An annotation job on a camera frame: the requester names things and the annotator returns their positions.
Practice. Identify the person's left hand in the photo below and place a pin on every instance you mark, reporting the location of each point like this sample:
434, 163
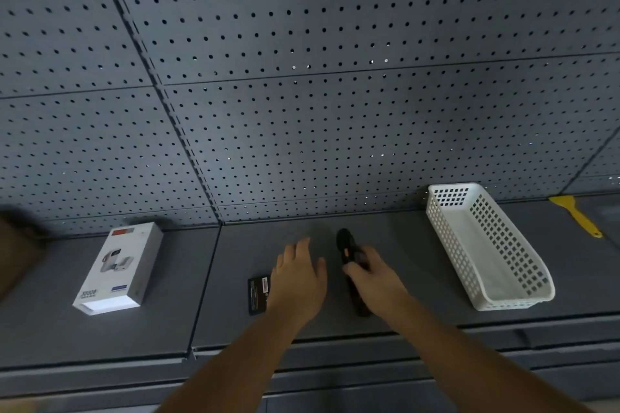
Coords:
296, 287

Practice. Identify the person's right hand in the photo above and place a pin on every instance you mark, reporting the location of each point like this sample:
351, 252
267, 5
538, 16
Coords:
380, 289

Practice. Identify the person's left thumb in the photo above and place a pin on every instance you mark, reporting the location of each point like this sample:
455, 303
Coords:
321, 271

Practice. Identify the person's right thumb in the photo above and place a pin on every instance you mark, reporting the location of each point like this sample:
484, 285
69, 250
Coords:
353, 271

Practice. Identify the black handheld device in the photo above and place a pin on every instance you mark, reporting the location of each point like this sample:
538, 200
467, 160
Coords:
345, 243

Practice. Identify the person's right forearm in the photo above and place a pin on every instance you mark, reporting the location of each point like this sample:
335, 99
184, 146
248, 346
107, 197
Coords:
465, 364

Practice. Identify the person's left forearm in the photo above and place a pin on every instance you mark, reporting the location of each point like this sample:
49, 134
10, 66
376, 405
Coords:
242, 364

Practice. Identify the small black packet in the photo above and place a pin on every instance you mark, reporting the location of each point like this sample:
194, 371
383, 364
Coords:
257, 294

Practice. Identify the grey metal shelf board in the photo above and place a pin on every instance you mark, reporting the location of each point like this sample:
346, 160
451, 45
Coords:
43, 325
426, 282

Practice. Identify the grey lower shelf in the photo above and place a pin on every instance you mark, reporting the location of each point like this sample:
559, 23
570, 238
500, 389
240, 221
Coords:
339, 379

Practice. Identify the white plastic mesh basket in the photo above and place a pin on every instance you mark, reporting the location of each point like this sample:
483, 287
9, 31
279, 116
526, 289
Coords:
489, 253

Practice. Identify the grey pegboard back panel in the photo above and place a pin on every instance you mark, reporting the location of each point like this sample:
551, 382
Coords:
339, 88

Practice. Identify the white product box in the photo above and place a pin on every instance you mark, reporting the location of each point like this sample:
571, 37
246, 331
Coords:
118, 267

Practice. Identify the yellow plastic scraper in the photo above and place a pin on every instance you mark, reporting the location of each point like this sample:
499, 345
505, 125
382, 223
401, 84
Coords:
579, 216

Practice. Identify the brown cardboard box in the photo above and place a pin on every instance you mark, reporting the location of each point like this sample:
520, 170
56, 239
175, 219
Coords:
17, 253

